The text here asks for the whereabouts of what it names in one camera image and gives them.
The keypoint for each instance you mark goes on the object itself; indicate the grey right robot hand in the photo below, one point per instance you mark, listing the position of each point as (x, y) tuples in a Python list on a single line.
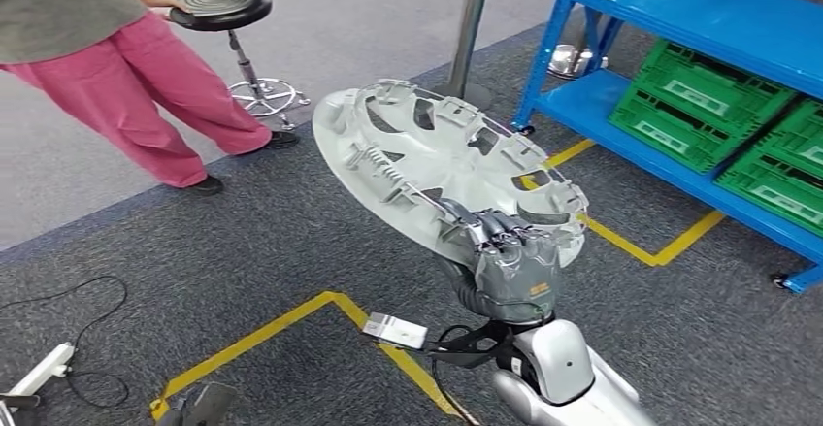
[(521, 281)]

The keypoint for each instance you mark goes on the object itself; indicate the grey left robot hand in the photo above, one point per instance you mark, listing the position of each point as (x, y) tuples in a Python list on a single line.
[(206, 407)]

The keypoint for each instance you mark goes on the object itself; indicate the person's hand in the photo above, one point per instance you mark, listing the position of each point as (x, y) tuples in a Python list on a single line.
[(168, 8)]

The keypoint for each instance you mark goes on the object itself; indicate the black round stool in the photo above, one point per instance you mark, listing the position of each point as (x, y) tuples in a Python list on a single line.
[(222, 5)]

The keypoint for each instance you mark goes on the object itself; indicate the grey plastic wheel cover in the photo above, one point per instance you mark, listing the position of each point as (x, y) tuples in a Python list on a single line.
[(437, 153)]

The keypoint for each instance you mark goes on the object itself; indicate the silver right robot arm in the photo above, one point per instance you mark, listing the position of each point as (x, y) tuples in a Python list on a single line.
[(579, 378)]

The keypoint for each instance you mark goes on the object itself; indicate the blue metal shelf rack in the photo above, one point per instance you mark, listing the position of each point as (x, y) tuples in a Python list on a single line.
[(707, 5)]

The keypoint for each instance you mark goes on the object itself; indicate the yellow floor tape outline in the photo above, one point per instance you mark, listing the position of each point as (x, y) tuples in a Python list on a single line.
[(257, 338)]

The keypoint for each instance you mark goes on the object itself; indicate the person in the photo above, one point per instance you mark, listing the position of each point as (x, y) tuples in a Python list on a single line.
[(128, 89)]

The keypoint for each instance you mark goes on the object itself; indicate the white power strip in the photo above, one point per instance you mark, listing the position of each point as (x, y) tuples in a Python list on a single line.
[(42, 368)]

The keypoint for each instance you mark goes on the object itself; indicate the black camera bracket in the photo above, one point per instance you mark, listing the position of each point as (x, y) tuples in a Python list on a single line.
[(476, 346)]

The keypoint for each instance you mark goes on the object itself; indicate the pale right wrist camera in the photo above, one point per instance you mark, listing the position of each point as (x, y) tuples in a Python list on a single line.
[(395, 331)]

